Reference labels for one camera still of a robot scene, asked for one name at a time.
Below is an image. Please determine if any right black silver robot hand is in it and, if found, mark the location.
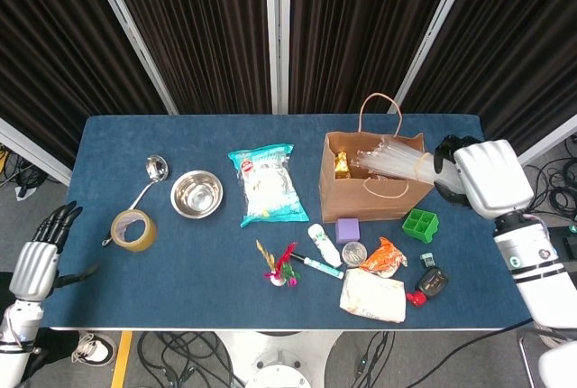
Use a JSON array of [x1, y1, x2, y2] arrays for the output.
[[433, 134, 536, 220]]

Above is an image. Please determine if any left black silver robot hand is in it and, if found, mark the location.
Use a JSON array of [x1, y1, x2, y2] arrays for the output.
[[8, 200, 100, 302]]

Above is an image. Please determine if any green plastic grid tray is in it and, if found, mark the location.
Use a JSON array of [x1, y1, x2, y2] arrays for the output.
[[402, 208, 441, 244]]

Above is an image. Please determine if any clear plastic straw bundle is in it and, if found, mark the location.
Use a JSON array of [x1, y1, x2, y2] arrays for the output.
[[349, 134, 465, 193]]

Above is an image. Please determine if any yellow biscuit packet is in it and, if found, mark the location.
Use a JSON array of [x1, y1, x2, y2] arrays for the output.
[[333, 150, 353, 180]]

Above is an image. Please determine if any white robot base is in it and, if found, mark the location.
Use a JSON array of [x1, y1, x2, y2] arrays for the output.
[[215, 329, 343, 388]]

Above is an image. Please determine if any white sneaker with laces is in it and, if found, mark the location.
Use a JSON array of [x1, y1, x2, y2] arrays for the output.
[[71, 332, 117, 367]]

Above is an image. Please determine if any brown packing tape roll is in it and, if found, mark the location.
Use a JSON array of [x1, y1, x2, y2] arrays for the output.
[[110, 208, 159, 254]]

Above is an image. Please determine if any black key fob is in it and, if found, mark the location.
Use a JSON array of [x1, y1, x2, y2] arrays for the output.
[[415, 266, 450, 301]]

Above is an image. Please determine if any yellow floor tape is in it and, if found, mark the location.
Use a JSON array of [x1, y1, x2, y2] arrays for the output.
[[110, 331, 134, 388]]

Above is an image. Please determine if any black pleated curtain panel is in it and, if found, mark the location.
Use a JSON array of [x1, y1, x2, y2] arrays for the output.
[[288, 0, 463, 115], [403, 0, 577, 172], [104, 0, 271, 115], [0, 0, 167, 166]]

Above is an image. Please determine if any orange snack packet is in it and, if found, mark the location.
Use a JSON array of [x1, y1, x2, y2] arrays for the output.
[[359, 236, 409, 279]]

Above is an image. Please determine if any purple cube box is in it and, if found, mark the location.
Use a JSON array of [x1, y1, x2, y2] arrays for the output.
[[335, 217, 362, 245]]

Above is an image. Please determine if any stainless steel ladle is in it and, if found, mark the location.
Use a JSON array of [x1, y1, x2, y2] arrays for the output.
[[101, 153, 170, 247]]

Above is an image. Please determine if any white paper pouch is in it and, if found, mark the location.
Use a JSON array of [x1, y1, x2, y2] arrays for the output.
[[338, 268, 408, 324]]

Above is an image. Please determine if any stainless steel bowl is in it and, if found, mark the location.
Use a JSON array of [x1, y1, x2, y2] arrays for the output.
[[169, 170, 225, 220]]

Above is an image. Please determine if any small white plastic bottle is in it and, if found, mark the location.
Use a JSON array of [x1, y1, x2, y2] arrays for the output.
[[307, 223, 343, 268]]

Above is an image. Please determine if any teal pen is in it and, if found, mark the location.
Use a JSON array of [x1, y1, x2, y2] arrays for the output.
[[289, 252, 344, 281]]

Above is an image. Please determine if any teal white snack bag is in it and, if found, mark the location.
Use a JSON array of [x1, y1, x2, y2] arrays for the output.
[[226, 141, 311, 229]]

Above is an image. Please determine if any colourful feather shuttlecock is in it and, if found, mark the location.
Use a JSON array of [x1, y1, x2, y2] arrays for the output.
[[255, 238, 302, 289]]

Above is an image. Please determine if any white partition base rail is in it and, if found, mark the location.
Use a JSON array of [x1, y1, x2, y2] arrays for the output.
[[0, 115, 73, 186], [516, 115, 577, 168]]

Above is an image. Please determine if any black floor cable bundle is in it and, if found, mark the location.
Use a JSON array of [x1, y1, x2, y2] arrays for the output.
[[525, 134, 577, 226], [0, 142, 50, 202], [349, 331, 398, 388], [134, 331, 247, 388]]

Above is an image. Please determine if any brown paper bag with handles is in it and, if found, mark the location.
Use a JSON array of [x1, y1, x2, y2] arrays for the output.
[[318, 92, 436, 223]]

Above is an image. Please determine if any white partition frame post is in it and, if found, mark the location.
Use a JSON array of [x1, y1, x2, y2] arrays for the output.
[[84, 0, 180, 115], [388, 0, 479, 115], [263, 0, 292, 115]]

